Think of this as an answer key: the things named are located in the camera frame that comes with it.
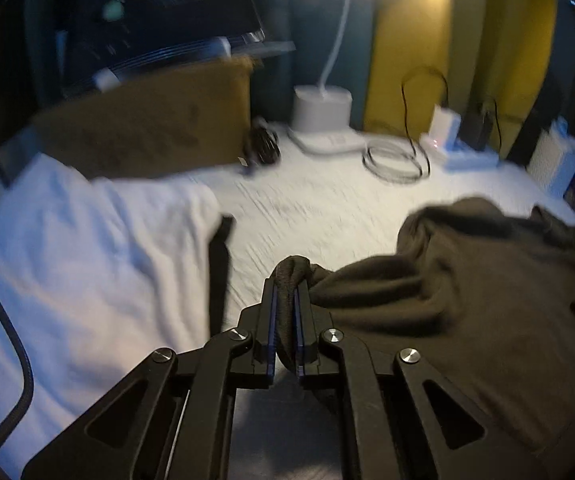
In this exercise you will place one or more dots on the dark brown printed t-shirt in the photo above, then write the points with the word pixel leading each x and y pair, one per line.
pixel 447 300

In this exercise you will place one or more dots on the brown cardboard box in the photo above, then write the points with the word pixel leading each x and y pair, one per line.
pixel 157 120

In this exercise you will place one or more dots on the yellow curtain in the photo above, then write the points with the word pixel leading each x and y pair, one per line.
pixel 482 35

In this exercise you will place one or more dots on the white folded cloth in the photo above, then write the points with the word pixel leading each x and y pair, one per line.
pixel 82 260

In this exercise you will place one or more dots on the white plastic basket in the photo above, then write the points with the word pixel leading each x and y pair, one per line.
pixel 555 160

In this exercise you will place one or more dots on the teal curtain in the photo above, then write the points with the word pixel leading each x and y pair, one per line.
pixel 312 25

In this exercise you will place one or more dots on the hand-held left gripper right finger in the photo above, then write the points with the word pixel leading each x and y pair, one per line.
pixel 299 332

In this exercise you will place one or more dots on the white charger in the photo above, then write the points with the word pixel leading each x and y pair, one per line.
pixel 445 125

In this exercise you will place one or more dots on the white desk lamp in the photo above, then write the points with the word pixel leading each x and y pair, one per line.
pixel 320 105

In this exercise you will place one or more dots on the black tablet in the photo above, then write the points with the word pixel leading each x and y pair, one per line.
pixel 167 0

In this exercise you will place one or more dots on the white power strip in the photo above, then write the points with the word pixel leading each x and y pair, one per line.
pixel 462 157

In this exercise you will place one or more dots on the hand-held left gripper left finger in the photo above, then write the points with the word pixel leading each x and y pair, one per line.
pixel 269 332

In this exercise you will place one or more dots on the black charger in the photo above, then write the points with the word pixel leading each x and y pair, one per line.
pixel 476 127

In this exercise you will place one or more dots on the white tablet stand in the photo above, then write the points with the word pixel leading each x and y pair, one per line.
pixel 167 55

